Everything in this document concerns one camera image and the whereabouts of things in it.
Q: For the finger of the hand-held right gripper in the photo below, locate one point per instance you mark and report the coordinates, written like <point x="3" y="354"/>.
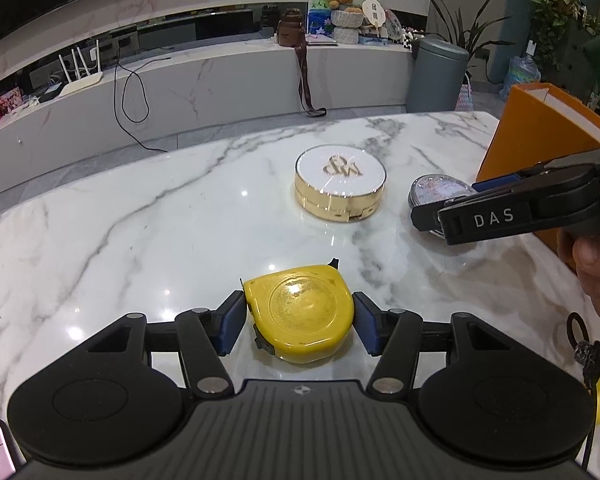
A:
<point x="500" y="183"/>
<point x="480" y="220"/>

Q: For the long-leaf potted plant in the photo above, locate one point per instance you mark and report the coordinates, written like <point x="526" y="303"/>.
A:
<point x="460" y="25"/>

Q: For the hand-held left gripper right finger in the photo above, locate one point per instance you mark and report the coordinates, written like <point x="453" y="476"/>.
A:
<point x="370" y="324"/>

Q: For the stacked round fabric boxes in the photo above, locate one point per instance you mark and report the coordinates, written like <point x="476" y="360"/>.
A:
<point x="347" y="25"/>

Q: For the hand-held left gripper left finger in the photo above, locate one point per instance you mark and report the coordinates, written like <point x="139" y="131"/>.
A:
<point x="227" y="322"/>

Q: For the landscape painting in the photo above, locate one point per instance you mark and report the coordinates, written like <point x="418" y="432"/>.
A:
<point x="317" y="15"/>

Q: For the gold round compact case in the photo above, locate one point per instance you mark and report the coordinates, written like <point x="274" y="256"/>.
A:
<point x="340" y="185"/>

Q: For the yellow tape measure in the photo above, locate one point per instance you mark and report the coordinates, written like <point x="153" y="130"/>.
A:
<point x="300" y="310"/>

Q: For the round paper hand fan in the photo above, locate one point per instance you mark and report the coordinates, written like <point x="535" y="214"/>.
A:
<point x="373" y="12"/>

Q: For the grey cylindrical trash bin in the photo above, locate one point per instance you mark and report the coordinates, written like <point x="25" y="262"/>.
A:
<point x="435" y="77"/>

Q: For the white wifi router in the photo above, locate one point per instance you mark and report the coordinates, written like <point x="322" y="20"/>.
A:
<point x="82" y="80"/>

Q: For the clear plastic cube box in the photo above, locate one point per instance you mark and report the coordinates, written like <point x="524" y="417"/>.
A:
<point x="437" y="191"/>

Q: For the bushy green potted plant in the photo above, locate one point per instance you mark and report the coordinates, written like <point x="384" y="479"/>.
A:
<point x="555" y="5"/>

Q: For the orange cardboard box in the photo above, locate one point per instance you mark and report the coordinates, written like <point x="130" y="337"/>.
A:
<point x="530" y="130"/>

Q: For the patterned decorative plate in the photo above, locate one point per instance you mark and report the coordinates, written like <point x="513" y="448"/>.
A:
<point x="394" y="25"/>

